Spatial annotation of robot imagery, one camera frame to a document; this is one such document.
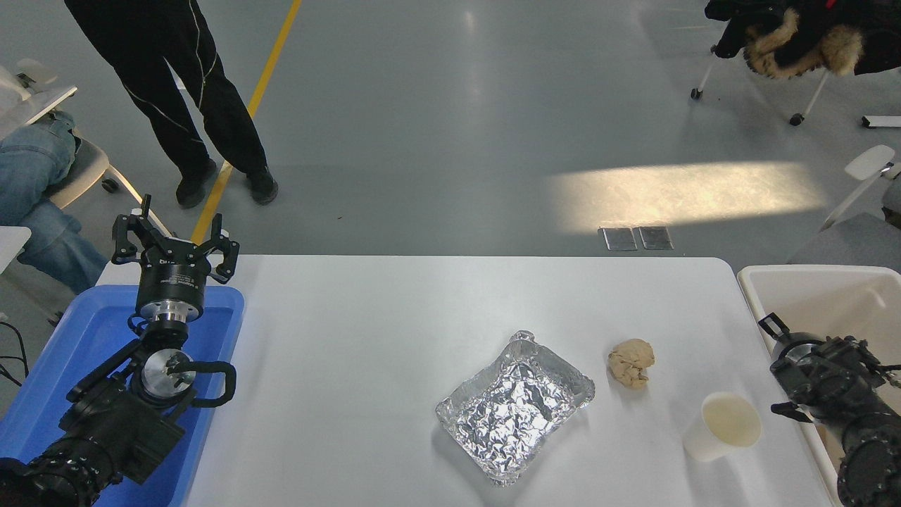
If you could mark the white bar on floor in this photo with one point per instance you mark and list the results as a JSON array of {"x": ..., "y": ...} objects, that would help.
[{"x": 881, "y": 122}]

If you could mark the metal floor outlet plate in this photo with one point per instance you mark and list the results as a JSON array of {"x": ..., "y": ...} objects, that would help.
[
  {"x": 619, "y": 239},
  {"x": 655, "y": 238}
]

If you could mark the small white side table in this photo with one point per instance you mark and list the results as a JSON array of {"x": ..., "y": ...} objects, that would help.
[{"x": 10, "y": 246}]

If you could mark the crumpled tan paper ball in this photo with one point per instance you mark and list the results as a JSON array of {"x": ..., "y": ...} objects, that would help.
[{"x": 631, "y": 362}]

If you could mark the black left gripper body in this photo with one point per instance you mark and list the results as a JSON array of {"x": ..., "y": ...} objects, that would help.
[{"x": 173, "y": 278}]

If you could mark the white paper cup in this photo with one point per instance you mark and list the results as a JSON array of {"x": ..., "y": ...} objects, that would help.
[{"x": 725, "y": 426}]

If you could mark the white-legged wheeled chair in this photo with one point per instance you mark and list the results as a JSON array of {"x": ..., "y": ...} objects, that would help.
[{"x": 816, "y": 91}]

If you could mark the standing person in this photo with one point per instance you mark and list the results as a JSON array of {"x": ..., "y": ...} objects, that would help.
[{"x": 169, "y": 77}]

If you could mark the silver foil tray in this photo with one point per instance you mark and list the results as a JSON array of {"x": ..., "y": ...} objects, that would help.
[{"x": 514, "y": 408}]

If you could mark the pale wheeled chair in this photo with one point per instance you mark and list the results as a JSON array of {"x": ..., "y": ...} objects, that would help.
[{"x": 88, "y": 169}]

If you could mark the black coat with fur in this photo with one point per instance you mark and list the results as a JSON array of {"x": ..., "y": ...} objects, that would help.
[{"x": 802, "y": 35}]

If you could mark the seated person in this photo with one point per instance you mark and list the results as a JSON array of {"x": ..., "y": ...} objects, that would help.
[{"x": 35, "y": 183}]

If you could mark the white chair writing tablet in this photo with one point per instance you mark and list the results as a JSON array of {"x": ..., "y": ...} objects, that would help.
[{"x": 49, "y": 95}]

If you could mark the blue plastic tray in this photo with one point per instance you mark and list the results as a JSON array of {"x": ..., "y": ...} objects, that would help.
[{"x": 84, "y": 338}]

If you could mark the large pale bin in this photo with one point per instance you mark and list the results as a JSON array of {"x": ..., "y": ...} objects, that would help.
[{"x": 816, "y": 296}]

